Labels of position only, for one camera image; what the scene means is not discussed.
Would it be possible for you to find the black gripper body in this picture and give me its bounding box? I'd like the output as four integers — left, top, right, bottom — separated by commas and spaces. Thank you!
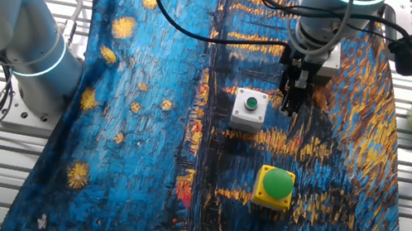
276, 44, 327, 96

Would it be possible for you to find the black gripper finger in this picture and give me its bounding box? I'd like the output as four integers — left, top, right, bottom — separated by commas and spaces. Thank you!
285, 87, 308, 120
278, 84, 297, 116

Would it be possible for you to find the grey box red button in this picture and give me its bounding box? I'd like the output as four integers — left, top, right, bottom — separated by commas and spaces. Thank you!
313, 40, 345, 89

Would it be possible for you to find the grey box small green button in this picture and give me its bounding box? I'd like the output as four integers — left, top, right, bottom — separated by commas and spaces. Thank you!
228, 86, 271, 136

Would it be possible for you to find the yellow box green mushroom button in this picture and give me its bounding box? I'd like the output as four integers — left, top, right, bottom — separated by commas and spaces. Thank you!
249, 163, 298, 214

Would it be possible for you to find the starry night painted cloth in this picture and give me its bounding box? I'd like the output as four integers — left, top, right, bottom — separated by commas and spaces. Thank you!
0, 0, 412, 231

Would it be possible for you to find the small silver metal bracket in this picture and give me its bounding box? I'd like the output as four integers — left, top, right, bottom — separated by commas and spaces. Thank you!
296, 68, 311, 92

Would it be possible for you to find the thin black cable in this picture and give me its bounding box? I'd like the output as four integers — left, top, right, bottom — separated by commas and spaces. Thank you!
217, 0, 412, 46

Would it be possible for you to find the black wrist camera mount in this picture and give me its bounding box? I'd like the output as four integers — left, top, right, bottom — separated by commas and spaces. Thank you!
382, 31, 412, 79

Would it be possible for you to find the silver wrist mounting bracket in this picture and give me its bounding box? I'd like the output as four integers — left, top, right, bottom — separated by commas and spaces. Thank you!
373, 0, 412, 62

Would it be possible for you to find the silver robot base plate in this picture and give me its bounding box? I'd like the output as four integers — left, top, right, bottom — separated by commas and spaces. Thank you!
0, 73, 69, 138

